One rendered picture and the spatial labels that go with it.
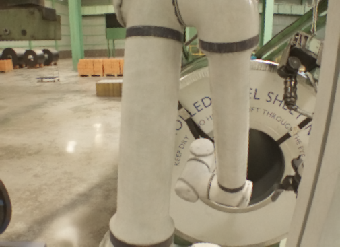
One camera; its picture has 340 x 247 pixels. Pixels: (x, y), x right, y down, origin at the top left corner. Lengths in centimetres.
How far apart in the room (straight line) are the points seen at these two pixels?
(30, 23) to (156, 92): 72
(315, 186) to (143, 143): 30
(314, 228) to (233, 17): 32
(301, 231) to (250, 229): 133
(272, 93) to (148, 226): 94
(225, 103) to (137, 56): 21
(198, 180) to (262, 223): 91
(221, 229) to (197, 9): 138
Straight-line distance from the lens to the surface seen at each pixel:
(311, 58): 117
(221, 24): 43
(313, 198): 28
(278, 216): 162
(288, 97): 110
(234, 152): 61
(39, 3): 116
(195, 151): 83
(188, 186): 77
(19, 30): 109
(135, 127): 46
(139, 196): 50
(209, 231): 162
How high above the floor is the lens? 142
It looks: 17 degrees down
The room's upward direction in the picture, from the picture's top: straight up
